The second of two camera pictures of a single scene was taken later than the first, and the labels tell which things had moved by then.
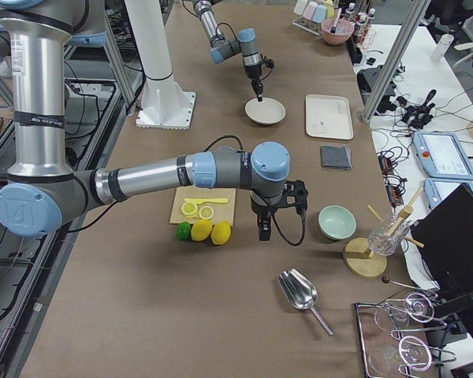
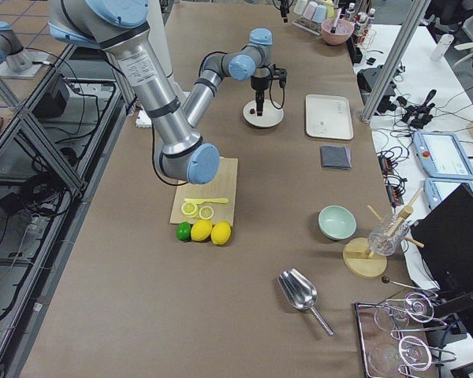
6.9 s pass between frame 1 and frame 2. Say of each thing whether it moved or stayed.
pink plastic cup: stayed
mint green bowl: stayed
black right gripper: moved
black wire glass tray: stayed
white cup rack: stayed
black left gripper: moved
